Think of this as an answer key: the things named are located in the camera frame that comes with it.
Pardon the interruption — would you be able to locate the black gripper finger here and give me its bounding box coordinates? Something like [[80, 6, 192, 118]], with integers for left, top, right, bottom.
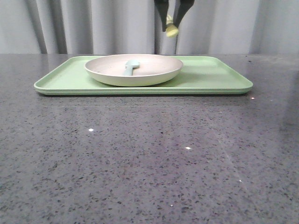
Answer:
[[154, 0, 169, 32], [173, 0, 194, 28]]

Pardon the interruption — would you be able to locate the yellow plastic fork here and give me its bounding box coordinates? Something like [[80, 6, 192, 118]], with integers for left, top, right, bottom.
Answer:
[[165, 14, 179, 38]]

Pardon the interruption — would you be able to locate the cream round plate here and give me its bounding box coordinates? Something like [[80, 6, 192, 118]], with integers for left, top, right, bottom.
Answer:
[[85, 54, 183, 87]]

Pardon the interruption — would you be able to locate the light blue plastic spoon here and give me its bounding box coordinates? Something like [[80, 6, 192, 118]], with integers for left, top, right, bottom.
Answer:
[[123, 59, 140, 76]]

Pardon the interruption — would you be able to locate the light green plastic tray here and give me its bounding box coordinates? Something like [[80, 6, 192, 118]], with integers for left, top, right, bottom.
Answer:
[[34, 56, 253, 95]]

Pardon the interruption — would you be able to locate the grey background curtain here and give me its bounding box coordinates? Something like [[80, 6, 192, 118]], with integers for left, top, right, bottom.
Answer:
[[0, 0, 299, 55]]

